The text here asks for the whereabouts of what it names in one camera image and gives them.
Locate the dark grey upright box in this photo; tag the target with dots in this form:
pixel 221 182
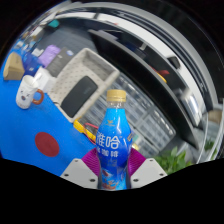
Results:
pixel 61 61

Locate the brown cardboard box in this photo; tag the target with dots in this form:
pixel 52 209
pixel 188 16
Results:
pixel 13 66

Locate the purple plastic bag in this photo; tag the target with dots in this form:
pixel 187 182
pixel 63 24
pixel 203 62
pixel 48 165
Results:
pixel 50 54

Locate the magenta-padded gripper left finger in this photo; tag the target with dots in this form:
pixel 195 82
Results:
pixel 78 171

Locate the white perforated tray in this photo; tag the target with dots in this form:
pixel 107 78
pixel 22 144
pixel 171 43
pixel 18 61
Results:
pixel 85 65

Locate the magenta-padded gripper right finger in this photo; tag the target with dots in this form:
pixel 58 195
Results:
pixel 146 171

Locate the flat round red coaster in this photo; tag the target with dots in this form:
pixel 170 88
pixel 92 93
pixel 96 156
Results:
pixel 47 144

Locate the dark wall shelf unit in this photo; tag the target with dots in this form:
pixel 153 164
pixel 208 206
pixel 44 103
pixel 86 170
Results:
pixel 140 66

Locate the teal object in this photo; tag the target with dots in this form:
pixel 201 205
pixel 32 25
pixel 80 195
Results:
pixel 53 23

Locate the black pouch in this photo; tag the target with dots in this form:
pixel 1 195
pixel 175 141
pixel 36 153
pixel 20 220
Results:
pixel 79 96

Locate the dark blue box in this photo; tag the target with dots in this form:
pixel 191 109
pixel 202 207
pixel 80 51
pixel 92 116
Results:
pixel 30 63

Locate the blue drink bottle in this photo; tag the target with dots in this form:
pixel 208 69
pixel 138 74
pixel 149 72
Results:
pixel 113 140

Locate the white shelf unit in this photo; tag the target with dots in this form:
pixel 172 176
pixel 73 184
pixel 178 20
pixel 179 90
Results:
pixel 214 116

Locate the white box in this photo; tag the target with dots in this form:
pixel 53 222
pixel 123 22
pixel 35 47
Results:
pixel 45 79

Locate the grey small parts drawer cabinet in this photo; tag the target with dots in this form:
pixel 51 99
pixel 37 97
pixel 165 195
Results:
pixel 133 93
pixel 160 125
pixel 146 145
pixel 98 113

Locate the green potted plant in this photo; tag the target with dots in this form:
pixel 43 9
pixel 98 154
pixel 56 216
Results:
pixel 170 161

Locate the yellow multimeter with red leads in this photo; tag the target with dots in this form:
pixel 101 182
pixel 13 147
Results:
pixel 80 127

